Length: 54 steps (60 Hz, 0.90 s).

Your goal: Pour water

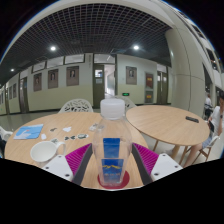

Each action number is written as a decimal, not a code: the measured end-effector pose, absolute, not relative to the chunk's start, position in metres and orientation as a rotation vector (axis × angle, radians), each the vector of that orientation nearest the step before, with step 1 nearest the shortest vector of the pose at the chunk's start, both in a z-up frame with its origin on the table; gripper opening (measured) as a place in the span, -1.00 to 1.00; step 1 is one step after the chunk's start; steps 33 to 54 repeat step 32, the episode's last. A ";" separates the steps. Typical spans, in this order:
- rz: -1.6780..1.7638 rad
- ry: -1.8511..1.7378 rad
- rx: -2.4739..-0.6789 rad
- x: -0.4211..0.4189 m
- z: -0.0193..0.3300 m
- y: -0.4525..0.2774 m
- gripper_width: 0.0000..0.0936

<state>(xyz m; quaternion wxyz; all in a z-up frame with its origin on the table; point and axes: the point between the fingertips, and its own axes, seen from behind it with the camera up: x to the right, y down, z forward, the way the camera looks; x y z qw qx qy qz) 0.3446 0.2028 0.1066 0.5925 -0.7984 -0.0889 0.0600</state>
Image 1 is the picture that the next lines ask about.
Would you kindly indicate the framed wall portraits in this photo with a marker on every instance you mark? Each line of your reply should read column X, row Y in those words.
column 72, row 76

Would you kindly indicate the white paper scrap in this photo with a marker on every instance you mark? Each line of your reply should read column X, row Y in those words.
column 67, row 129
column 43, row 136

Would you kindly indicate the green exit sign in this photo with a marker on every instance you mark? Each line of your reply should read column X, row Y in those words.
column 125, row 94

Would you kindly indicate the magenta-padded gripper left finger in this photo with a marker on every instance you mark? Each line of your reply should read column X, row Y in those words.
column 78, row 158

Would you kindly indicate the wooden-legged chair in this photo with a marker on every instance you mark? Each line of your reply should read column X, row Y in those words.
column 205, row 154

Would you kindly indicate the clear blue-labelled water bottle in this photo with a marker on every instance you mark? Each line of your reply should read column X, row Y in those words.
column 111, row 146

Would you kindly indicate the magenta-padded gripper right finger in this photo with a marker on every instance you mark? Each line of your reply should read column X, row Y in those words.
column 146, row 158

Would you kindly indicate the open dark green door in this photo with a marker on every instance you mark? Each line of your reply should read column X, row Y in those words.
column 98, row 93

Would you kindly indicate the white mug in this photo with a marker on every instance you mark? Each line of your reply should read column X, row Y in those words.
column 43, row 151

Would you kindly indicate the flat round red coaster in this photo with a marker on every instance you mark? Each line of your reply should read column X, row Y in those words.
column 125, row 181

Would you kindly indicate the round wooden side table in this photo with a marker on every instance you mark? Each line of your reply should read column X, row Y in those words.
column 163, row 123

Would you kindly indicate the small black device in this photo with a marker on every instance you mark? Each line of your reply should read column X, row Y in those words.
column 192, row 119

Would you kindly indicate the round ceiling lights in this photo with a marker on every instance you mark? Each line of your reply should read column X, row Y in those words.
column 53, row 48

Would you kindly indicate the white plastic lattice chair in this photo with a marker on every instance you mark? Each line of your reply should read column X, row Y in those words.
column 130, row 102
column 76, row 106
column 4, row 133

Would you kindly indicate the light blue booklet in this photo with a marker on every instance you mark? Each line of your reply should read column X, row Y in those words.
column 28, row 131

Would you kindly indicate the dark green double door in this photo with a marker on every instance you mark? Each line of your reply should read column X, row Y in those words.
column 24, row 95
column 162, row 88

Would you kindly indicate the person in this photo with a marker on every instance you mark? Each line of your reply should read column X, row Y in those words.
column 208, row 103
column 216, row 121

